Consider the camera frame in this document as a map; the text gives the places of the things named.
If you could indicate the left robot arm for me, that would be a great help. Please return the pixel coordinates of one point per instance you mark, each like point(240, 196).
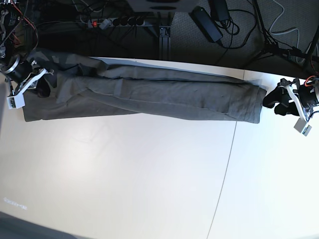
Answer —
point(310, 112)

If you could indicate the aluminium frame post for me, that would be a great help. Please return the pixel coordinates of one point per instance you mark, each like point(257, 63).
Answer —
point(158, 25)

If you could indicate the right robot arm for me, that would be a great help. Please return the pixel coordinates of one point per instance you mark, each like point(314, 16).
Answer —
point(19, 37)

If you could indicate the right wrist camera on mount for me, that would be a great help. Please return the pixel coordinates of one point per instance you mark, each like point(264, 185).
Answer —
point(16, 99)

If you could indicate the black power strip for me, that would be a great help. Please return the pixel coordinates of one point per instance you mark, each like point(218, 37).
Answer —
point(104, 23)

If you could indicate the black tripod stand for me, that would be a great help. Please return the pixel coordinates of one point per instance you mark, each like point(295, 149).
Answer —
point(293, 55)

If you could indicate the black power adapter brick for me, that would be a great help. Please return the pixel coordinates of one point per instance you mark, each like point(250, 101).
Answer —
point(206, 25)

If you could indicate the grey green T-shirt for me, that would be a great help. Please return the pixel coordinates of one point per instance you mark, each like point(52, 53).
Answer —
point(86, 87)

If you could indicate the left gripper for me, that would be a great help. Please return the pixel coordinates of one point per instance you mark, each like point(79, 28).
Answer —
point(308, 95)

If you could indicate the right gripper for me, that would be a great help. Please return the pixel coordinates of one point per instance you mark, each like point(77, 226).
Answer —
point(18, 70)

